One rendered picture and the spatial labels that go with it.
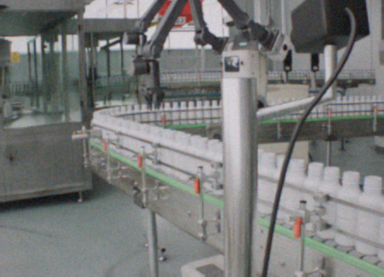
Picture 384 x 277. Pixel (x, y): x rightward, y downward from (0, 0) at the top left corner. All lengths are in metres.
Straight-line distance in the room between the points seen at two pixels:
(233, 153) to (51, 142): 4.38
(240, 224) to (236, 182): 0.04
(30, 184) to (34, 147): 0.40
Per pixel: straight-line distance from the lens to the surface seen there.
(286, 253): 1.13
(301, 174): 1.10
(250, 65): 2.25
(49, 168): 4.78
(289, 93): 5.94
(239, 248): 0.43
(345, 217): 0.99
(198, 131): 3.27
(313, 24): 0.41
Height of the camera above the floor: 1.39
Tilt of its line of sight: 8 degrees down
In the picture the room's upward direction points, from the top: 2 degrees counter-clockwise
